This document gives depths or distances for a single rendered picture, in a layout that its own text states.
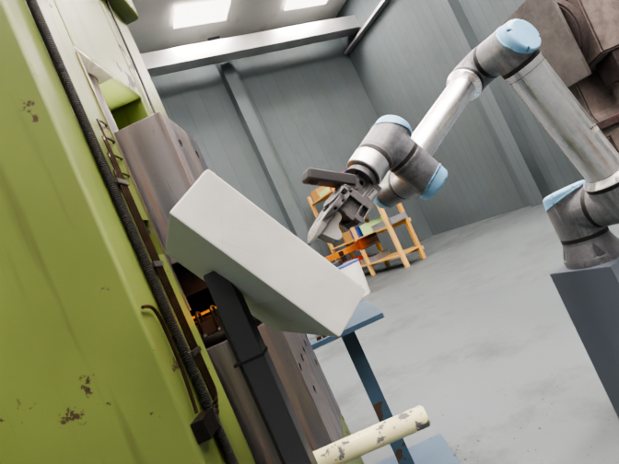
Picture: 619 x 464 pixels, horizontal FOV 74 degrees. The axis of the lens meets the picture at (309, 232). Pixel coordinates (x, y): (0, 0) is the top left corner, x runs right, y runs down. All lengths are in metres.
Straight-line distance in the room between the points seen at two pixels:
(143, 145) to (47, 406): 0.66
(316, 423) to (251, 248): 0.75
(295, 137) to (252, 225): 10.05
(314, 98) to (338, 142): 1.30
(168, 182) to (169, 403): 0.57
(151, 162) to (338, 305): 0.78
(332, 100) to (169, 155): 10.42
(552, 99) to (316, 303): 1.07
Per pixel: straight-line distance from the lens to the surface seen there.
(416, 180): 1.01
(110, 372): 0.97
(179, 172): 1.18
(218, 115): 10.30
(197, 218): 0.54
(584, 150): 1.50
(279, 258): 0.55
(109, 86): 1.60
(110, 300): 0.94
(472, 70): 1.46
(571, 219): 1.65
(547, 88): 1.45
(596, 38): 6.73
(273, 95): 10.93
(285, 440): 0.74
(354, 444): 0.98
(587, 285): 1.69
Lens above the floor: 1.05
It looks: 2 degrees up
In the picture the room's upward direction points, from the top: 24 degrees counter-clockwise
